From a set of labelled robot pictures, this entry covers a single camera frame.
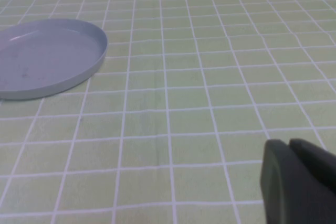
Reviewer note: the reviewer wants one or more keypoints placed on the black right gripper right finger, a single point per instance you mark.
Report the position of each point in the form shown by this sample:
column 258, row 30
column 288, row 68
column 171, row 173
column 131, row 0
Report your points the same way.
column 315, row 161

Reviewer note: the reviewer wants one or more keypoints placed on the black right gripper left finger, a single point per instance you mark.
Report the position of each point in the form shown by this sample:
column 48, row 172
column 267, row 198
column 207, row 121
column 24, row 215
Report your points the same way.
column 286, row 197

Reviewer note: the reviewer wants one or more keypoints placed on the grey round plate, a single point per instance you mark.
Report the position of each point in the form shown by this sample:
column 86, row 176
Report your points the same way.
column 47, row 58

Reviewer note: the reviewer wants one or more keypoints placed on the green checked tablecloth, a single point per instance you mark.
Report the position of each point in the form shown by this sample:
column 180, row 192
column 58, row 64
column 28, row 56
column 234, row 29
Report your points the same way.
column 183, row 90

